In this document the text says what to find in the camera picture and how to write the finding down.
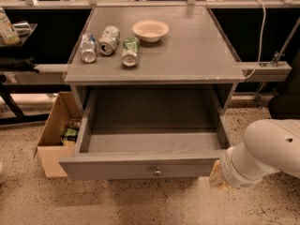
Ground grey top drawer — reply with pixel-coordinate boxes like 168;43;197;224
59;89;231;180

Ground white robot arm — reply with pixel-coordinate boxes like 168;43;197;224
209;119;300;189

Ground round metal drawer knob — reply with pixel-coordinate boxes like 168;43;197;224
153;167;162;176

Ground black office chair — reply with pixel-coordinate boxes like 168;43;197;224
268;51;300;119

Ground grey wooden cabinet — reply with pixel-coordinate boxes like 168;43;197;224
63;5;247;116

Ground cans inside cardboard box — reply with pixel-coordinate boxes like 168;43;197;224
61;119;82;143

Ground white paper bowl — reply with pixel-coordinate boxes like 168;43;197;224
132;20;169;43

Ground open cardboard box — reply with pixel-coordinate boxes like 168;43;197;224
35;92;83;178

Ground white green soda can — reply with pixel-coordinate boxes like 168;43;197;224
98;25;120;55

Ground blue white soda can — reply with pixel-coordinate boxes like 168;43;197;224
80;33;97;63

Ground crumpled silver can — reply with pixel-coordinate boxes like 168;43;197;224
13;21;32;37

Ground white green bottle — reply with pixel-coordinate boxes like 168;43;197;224
0;7;21;45

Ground white cable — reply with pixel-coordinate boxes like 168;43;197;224
243;0;267;81

